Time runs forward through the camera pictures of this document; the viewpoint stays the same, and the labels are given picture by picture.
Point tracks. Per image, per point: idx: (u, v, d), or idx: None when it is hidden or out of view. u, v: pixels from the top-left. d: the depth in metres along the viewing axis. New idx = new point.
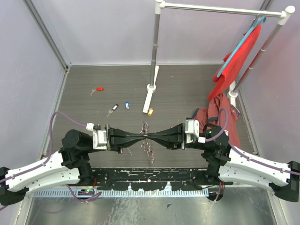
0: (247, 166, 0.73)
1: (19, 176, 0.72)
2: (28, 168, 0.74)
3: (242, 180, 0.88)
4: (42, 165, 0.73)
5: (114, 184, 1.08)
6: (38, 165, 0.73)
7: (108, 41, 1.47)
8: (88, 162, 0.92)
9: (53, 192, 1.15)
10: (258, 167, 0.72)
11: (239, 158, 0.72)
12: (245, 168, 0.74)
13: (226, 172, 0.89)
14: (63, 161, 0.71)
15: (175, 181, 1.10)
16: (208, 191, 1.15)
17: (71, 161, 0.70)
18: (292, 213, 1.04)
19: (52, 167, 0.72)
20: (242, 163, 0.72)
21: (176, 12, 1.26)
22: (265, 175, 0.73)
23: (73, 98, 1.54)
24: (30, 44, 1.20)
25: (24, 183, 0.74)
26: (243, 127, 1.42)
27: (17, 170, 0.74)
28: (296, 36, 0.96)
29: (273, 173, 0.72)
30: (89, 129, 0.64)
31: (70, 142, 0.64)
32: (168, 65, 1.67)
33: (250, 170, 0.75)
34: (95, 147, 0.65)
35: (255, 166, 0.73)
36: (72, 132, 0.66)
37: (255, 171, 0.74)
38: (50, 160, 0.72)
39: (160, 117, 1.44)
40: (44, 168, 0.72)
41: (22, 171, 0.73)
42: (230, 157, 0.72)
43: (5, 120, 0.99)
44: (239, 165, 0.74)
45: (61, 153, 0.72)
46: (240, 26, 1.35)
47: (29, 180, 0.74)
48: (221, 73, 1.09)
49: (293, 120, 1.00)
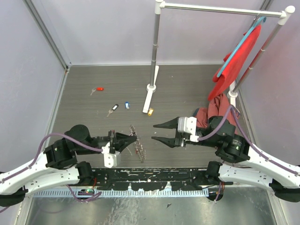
0: (265, 167, 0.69)
1: (8, 179, 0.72)
2: (16, 170, 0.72)
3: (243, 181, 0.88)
4: (28, 168, 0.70)
5: (114, 184, 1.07)
6: (24, 168, 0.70)
7: (108, 41, 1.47)
8: (86, 162, 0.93)
9: (53, 192, 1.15)
10: (274, 169, 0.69)
11: (258, 157, 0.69)
12: (261, 168, 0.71)
13: (226, 172, 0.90)
14: (48, 162, 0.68)
15: (175, 181, 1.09)
16: (208, 191, 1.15)
17: (55, 162, 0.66)
18: (292, 213, 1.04)
19: (38, 169, 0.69)
20: (260, 163, 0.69)
21: (176, 12, 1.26)
22: (281, 177, 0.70)
23: (72, 98, 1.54)
24: (30, 43, 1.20)
25: (15, 186, 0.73)
26: (243, 127, 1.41)
27: (6, 174, 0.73)
28: (296, 36, 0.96)
29: (288, 176, 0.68)
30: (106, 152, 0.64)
31: (78, 136, 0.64)
32: (168, 65, 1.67)
33: (265, 171, 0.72)
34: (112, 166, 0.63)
35: (272, 167, 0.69)
36: (82, 128, 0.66)
37: (270, 173, 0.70)
38: (36, 161, 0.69)
39: (160, 117, 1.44)
40: (30, 171, 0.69)
41: (11, 175, 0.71)
42: (249, 156, 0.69)
43: (5, 120, 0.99)
44: (256, 165, 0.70)
45: (45, 154, 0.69)
46: (240, 26, 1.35)
47: (18, 183, 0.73)
48: (221, 73, 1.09)
49: (293, 120, 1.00)
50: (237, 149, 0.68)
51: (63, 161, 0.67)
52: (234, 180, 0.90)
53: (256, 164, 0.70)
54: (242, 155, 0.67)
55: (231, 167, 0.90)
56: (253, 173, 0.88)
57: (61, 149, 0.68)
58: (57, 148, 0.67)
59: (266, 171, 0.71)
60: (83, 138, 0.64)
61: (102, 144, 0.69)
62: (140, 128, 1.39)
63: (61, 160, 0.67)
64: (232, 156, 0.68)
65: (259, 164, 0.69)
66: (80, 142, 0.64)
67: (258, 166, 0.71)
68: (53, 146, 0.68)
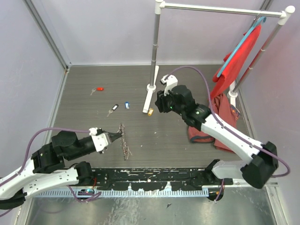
0: (221, 134, 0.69)
1: (3, 186, 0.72)
2: (7, 177, 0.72)
3: (228, 173, 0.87)
4: (18, 174, 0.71)
5: (114, 184, 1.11)
6: (14, 175, 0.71)
7: (108, 41, 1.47)
8: (87, 162, 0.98)
9: (52, 192, 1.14)
10: (229, 136, 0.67)
11: (214, 123, 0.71)
12: (220, 136, 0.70)
13: (217, 165, 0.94)
14: (35, 168, 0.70)
15: (175, 181, 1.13)
16: (208, 191, 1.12)
17: (41, 168, 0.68)
18: (291, 212, 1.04)
19: (26, 175, 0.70)
20: (215, 128, 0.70)
21: (176, 12, 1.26)
22: (236, 147, 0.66)
23: (72, 97, 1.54)
24: (30, 43, 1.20)
25: (10, 191, 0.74)
26: (243, 127, 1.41)
27: (0, 181, 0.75)
28: (297, 36, 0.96)
29: (242, 145, 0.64)
30: (93, 132, 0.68)
31: (65, 141, 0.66)
32: (168, 65, 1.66)
33: (224, 142, 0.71)
34: (102, 148, 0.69)
35: (228, 134, 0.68)
36: (69, 133, 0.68)
37: (228, 142, 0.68)
38: (25, 168, 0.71)
39: (160, 117, 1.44)
40: (19, 177, 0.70)
41: (3, 181, 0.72)
42: (206, 120, 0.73)
43: (5, 120, 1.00)
44: (214, 131, 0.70)
45: (33, 160, 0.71)
46: (240, 25, 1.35)
47: (12, 188, 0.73)
48: (221, 74, 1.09)
49: (293, 120, 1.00)
50: (198, 114, 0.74)
51: (50, 166, 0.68)
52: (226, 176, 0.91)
53: (212, 130, 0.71)
54: (197, 117, 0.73)
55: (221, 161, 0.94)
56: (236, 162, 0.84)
57: (48, 154, 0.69)
58: (43, 153, 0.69)
59: (224, 140, 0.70)
60: (71, 143, 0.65)
61: (90, 144, 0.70)
62: (140, 128, 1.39)
63: (48, 165, 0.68)
64: (191, 120, 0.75)
65: (216, 131, 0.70)
66: (67, 146, 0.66)
67: (215, 134, 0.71)
68: (39, 152, 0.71)
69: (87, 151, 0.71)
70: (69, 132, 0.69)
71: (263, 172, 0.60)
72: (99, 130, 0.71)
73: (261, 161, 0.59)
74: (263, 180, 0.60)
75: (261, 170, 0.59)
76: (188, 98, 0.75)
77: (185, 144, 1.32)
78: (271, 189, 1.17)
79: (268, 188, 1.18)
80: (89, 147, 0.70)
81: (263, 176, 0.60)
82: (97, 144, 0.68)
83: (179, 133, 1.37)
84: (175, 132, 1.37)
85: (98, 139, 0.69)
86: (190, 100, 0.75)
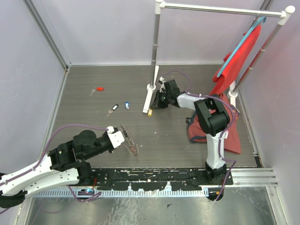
0: (183, 98, 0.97)
1: (12, 181, 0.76)
2: (20, 172, 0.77)
3: (213, 152, 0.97)
4: (33, 169, 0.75)
5: (114, 184, 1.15)
6: (28, 170, 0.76)
7: (108, 41, 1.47)
8: (87, 162, 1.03)
9: (53, 192, 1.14)
10: (190, 98, 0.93)
11: (183, 94, 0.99)
12: (183, 101, 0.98)
13: (211, 164, 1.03)
14: (52, 165, 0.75)
15: (175, 181, 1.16)
16: (208, 191, 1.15)
17: (59, 164, 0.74)
18: (291, 212, 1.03)
19: (42, 170, 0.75)
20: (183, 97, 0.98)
21: (176, 12, 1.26)
22: (191, 102, 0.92)
23: (72, 98, 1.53)
24: (30, 42, 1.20)
25: (17, 187, 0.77)
26: (243, 127, 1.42)
27: (10, 176, 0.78)
28: (296, 36, 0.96)
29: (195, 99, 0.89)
30: (110, 130, 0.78)
31: (86, 141, 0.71)
32: (168, 65, 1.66)
33: (188, 105, 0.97)
34: (118, 143, 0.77)
35: (190, 97, 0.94)
36: (88, 133, 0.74)
37: (188, 101, 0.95)
38: (41, 164, 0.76)
39: (159, 117, 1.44)
40: (34, 173, 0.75)
41: (14, 176, 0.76)
42: (179, 96, 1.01)
43: (5, 120, 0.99)
44: (181, 99, 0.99)
45: (49, 157, 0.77)
46: (240, 25, 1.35)
47: (21, 184, 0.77)
48: (220, 73, 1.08)
49: (292, 120, 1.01)
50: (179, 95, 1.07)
51: (67, 163, 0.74)
52: (214, 159, 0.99)
53: (183, 100, 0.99)
54: (177, 95, 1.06)
55: (209, 160, 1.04)
56: (210, 142, 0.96)
57: (65, 152, 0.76)
58: (61, 151, 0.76)
59: (190, 103, 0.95)
60: (91, 142, 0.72)
61: (104, 144, 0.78)
62: (140, 128, 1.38)
63: (65, 163, 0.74)
64: (174, 100, 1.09)
65: (181, 97, 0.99)
66: (88, 146, 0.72)
67: (185, 101, 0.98)
68: (57, 150, 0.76)
69: (101, 151, 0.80)
70: (89, 131, 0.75)
71: (206, 112, 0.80)
72: (115, 129, 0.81)
73: (201, 101, 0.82)
74: (205, 116, 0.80)
75: (202, 108, 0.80)
76: (172, 85, 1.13)
77: (185, 144, 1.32)
78: (271, 189, 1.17)
79: (268, 188, 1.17)
80: (104, 146, 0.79)
81: (204, 113, 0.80)
82: (114, 140, 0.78)
83: (179, 133, 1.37)
84: (176, 132, 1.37)
85: (115, 137, 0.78)
86: (174, 86, 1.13)
